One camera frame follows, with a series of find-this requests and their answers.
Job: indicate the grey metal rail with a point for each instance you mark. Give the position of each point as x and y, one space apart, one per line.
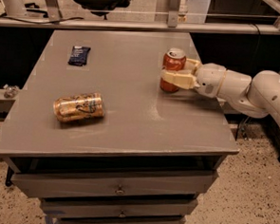
78 23

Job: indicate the bottom grey drawer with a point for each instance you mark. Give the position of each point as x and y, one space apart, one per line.
171 219

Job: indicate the dark blue snack packet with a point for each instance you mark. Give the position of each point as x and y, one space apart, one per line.
78 56

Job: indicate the gold crushed soda can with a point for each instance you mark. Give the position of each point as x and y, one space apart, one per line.
79 107

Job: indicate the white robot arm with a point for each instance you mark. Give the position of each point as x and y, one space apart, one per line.
255 97

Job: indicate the grey drawer cabinet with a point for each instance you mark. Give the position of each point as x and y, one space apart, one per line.
143 129

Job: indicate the grey drawer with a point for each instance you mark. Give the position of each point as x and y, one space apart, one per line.
171 219
119 208
115 184

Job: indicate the top grey drawer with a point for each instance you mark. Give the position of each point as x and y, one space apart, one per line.
115 184

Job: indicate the middle grey drawer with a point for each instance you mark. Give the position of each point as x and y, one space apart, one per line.
119 208

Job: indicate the red coke can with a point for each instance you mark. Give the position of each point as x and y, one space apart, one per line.
173 59

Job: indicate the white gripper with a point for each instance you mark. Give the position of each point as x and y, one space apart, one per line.
210 78

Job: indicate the crumpled clear plastic piece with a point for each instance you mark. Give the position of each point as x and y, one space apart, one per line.
11 91

